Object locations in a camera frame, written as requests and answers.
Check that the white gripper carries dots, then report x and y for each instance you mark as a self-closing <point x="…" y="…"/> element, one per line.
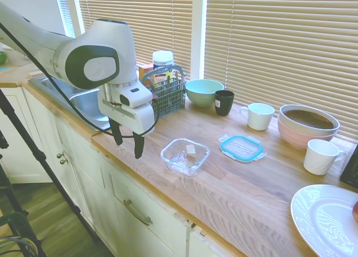
<point x="134" y="119"/>

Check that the clear lid with teal seal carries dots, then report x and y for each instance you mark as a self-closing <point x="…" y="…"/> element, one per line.
<point x="242" y="148"/>

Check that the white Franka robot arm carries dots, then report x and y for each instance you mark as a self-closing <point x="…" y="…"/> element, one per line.
<point x="92" y="38"/>

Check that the clear glass food container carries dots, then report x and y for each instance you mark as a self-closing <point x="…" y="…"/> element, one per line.
<point x="193" y="149"/>

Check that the grey plastic cutlery basket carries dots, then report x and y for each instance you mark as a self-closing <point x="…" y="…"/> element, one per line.
<point x="167" y="100"/>

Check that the stainless steel sink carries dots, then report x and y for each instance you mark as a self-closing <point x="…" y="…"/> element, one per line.
<point x="84" y="103"/>

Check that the round metal cabinet knob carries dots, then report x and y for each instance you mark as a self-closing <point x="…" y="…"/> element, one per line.
<point x="60" y="155"/>
<point x="64" y="161"/>

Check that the orange cardboard box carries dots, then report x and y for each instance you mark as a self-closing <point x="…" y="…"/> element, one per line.
<point x="145" y="72"/>

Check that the white base cabinet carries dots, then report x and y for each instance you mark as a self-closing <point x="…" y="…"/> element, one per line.
<point x="92" y="201"/>

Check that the metal cutlery piece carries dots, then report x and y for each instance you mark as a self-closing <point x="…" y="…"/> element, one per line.
<point x="169" y="80"/>

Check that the mint green bowl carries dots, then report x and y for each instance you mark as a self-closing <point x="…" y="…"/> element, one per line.
<point x="202" y="96"/>

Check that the white canister with blue label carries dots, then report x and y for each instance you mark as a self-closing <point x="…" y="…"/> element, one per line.
<point x="163" y="59"/>

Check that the black cup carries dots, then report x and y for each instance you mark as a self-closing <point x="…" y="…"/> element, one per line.
<point x="223" y="104"/>

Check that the beige window blind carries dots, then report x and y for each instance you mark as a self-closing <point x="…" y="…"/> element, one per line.
<point x="140" y="24"/>
<point x="279" y="44"/>

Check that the white mug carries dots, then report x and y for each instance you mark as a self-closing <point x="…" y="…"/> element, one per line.
<point x="319" y="159"/>
<point x="258" y="118"/>

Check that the narrow white window blind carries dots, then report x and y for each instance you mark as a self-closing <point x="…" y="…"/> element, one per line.
<point x="65" y="10"/>

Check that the green round object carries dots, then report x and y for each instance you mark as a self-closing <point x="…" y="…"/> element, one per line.
<point x="2" y="57"/>

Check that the pink bowl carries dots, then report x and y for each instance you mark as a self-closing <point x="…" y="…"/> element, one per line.
<point x="302" y="139"/>

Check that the grey bowl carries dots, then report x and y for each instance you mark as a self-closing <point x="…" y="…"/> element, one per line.
<point x="332" y="128"/>

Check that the white dinner plate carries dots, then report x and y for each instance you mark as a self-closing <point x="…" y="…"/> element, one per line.
<point x="321" y="220"/>

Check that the red apple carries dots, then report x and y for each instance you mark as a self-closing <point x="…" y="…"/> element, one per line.
<point x="355" y="210"/>

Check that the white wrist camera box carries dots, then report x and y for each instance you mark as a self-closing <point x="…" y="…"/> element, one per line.
<point x="137" y="96"/>

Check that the black camera tripod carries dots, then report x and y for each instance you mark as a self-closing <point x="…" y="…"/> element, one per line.
<point x="36" y="153"/>

